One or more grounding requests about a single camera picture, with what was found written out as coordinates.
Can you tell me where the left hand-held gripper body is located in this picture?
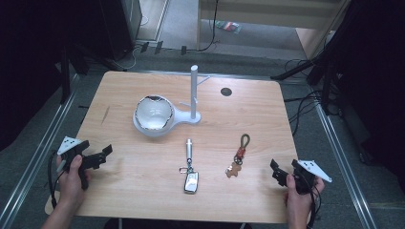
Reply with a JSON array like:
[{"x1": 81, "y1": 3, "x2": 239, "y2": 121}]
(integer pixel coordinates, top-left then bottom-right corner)
[{"x1": 56, "y1": 135, "x2": 108, "y2": 191}]

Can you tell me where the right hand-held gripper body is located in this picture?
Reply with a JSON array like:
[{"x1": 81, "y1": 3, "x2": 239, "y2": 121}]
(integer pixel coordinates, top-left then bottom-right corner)
[{"x1": 290, "y1": 159, "x2": 333, "y2": 196}]

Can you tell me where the left hand-held gripper black cable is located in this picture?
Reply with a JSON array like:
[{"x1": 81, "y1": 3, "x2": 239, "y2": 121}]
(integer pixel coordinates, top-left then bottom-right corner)
[{"x1": 47, "y1": 150, "x2": 65, "y2": 210}]

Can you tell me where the aluminium floor rail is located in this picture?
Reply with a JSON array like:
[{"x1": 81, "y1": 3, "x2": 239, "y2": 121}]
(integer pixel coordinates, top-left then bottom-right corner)
[
  {"x1": 0, "y1": 73, "x2": 80, "y2": 229},
  {"x1": 313, "y1": 101, "x2": 378, "y2": 229}
]

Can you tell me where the black floor cable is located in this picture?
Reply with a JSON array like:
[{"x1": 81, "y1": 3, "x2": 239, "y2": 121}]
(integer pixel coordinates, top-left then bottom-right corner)
[{"x1": 186, "y1": 0, "x2": 222, "y2": 52}]

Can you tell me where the brown leather keychain with charm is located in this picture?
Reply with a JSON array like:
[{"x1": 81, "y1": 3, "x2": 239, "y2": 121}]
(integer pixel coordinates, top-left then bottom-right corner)
[{"x1": 224, "y1": 133, "x2": 251, "y2": 179}]

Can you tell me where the white key stand with tray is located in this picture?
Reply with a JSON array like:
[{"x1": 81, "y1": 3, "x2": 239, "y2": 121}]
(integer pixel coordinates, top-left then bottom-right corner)
[{"x1": 132, "y1": 64, "x2": 211, "y2": 138}]

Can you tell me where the colourful packet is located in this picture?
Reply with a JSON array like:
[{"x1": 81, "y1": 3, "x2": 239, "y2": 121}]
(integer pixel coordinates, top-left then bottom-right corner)
[{"x1": 214, "y1": 20, "x2": 243, "y2": 35}]

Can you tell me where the black metal stand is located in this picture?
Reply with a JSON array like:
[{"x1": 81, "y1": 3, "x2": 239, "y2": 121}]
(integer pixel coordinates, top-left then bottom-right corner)
[
  {"x1": 59, "y1": 44, "x2": 92, "y2": 104},
  {"x1": 270, "y1": 18, "x2": 354, "y2": 115}
]

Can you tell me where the right hand-held gripper black cable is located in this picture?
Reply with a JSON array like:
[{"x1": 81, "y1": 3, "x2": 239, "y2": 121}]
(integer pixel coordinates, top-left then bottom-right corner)
[{"x1": 306, "y1": 182, "x2": 323, "y2": 229}]

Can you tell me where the white floor cable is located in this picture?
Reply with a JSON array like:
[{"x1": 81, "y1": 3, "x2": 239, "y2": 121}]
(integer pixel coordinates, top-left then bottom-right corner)
[{"x1": 111, "y1": 13, "x2": 151, "y2": 72}]

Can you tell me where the silver car key with keychain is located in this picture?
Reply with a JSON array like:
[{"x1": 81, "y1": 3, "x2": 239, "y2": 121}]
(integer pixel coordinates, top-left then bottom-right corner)
[{"x1": 179, "y1": 137, "x2": 201, "y2": 195}]

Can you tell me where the person's left hand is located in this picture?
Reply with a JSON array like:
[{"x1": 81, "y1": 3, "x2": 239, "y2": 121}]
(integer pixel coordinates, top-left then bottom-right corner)
[{"x1": 55, "y1": 154, "x2": 93, "y2": 208}]

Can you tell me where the person's right hand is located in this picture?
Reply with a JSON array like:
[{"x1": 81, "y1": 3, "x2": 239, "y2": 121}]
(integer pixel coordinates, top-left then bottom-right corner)
[{"x1": 283, "y1": 174, "x2": 326, "y2": 220}]

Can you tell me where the bundle of black cables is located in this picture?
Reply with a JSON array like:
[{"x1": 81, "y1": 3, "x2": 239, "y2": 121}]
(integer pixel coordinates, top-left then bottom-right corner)
[{"x1": 282, "y1": 57, "x2": 324, "y2": 136}]

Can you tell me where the white bowl with silver rim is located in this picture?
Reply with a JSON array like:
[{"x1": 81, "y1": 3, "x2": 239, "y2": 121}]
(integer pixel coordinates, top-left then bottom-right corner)
[{"x1": 134, "y1": 94, "x2": 176, "y2": 131}]

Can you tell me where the hand-held gripper black cable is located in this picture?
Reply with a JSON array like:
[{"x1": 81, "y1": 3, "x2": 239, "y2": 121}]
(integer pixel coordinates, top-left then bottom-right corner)
[
  {"x1": 306, "y1": 182, "x2": 323, "y2": 229},
  {"x1": 47, "y1": 150, "x2": 65, "y2": 210}
]

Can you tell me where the light wooden cabinet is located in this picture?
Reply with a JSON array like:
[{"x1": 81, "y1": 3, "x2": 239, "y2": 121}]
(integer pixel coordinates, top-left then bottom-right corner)
[{"x1": 196, "y1": 0, "x2": 352, "y2": 61}]

